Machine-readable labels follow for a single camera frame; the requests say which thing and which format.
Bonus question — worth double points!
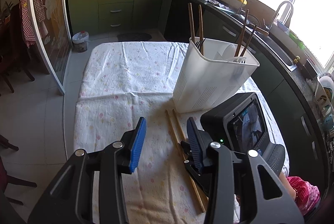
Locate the white plastic utensil holder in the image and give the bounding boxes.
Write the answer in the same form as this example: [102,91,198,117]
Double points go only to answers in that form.
[173,38,260,113]

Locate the dark wooden chopstick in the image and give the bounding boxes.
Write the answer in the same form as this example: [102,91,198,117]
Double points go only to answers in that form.
[239,25,258,57]

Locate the black plastic fork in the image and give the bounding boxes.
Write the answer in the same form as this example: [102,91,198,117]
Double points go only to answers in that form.
[195,38,205,51]

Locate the steel kitchen sink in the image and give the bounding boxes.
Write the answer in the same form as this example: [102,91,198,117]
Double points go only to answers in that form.
[251,32,297,73]

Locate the chrome kitchen faucet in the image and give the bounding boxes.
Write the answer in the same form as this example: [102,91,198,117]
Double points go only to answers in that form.
[268,0,294,29]

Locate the green kitchen cabinets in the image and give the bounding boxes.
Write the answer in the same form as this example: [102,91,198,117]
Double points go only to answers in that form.
[68,0,331,185]

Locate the white floral tablecloth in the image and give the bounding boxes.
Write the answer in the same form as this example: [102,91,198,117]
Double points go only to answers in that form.
[74,42,284,223]

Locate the white plastic spoon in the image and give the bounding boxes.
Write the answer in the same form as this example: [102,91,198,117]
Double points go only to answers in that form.
[214,44,236,62]

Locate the dish rack with bowls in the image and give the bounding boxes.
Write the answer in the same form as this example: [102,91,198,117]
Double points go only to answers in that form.
[314,72,333,140]

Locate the white trash bin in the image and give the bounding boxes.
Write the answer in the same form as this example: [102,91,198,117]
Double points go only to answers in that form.
[72,31,89,53]

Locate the dark floor mat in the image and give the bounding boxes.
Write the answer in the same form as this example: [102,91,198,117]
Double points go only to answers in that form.
[117,32,152,42]

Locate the wooden cutting board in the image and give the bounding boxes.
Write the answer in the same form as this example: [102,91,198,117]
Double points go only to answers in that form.
[243,0,275,26]

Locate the crumpled cloth on counter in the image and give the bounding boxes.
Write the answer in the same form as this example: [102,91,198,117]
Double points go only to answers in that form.
[203,0,229,9]

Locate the red checkered apron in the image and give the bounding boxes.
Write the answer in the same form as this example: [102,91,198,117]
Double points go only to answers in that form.
[19,0,49,48]

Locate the glass sliding door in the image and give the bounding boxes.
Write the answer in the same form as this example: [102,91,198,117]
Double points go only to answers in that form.
[27,0,72,95]

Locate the black camera display box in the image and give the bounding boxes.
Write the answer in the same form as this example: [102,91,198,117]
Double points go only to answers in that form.
[200,92,270,155]

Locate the black pan wooden handle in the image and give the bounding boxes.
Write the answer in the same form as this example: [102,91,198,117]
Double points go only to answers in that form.
[231,13,269,36]

